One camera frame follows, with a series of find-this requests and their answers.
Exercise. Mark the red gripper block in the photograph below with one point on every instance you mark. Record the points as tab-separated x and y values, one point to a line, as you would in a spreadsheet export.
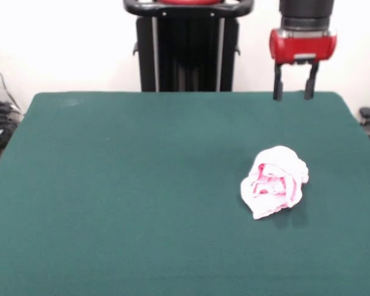
302	43

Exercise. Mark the pink garment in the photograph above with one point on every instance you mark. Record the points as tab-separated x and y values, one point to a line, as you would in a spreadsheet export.
274	160

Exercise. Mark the dark green table cloth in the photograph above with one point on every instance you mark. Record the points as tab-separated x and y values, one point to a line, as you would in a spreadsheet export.
142	216

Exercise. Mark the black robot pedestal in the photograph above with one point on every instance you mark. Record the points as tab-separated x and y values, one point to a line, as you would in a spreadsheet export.
188	46

